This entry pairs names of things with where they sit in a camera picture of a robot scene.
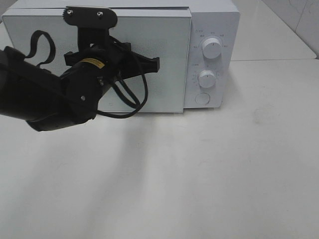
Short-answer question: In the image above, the upper white dial knob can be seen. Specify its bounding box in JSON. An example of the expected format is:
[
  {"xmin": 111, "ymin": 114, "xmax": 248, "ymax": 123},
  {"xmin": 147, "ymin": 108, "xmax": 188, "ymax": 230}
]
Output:
[{"xmin": 201, "ymin": 36, "xmax": 222, "ymax": 59}]

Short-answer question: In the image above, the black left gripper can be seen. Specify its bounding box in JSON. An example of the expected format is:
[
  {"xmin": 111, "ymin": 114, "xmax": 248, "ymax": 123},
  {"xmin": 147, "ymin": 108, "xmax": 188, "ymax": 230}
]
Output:
[{"xmin": 63, "ymin": 6, "xmax": 160, "ymax": 82}]

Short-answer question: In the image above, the lower white dial knob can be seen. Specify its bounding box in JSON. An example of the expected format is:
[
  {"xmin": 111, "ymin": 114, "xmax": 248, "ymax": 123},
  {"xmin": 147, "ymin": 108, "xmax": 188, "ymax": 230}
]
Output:
[{"xmin": 197, "ymin": 70, "xmax": 217, "ymax": 88}]

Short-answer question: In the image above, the round white door button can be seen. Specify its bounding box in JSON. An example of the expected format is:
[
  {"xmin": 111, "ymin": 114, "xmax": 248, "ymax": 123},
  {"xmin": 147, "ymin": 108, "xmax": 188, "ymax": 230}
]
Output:
[{"xmin": 195, "ymin": 93, "xmax": 210, "ymax": 105}]

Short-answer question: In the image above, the white microwave oven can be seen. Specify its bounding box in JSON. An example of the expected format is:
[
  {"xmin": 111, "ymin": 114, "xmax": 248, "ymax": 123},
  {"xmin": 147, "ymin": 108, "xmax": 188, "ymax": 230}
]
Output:
[{"xmin": 1, "ymin": 0, "xmax": 240, "ymax": 112}]

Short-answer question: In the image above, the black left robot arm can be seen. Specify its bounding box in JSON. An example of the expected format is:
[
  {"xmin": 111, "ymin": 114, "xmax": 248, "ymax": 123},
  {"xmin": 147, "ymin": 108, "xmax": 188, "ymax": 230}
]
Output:
[{"xmin": 0, "ymin": 6, "xmax": 160, "ymax": 131}]

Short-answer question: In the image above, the white microwave door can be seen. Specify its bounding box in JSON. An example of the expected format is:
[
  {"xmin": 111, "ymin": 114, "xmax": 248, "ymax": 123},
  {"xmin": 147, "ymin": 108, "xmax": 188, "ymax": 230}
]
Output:
[{"xmin": 2, "ymin": 8, "xmax": 191, "ymax": 113}]

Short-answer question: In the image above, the white dial knob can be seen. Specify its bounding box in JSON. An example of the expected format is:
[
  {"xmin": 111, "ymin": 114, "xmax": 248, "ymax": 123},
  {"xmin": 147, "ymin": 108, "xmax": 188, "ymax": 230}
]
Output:
[
  {"xmin": 201, "ymin": 36, "xmax": 222, "ymax": 59},
  {"xmin": 197, "ymin": 70, "xmax": 217, "ymax": 88}
]

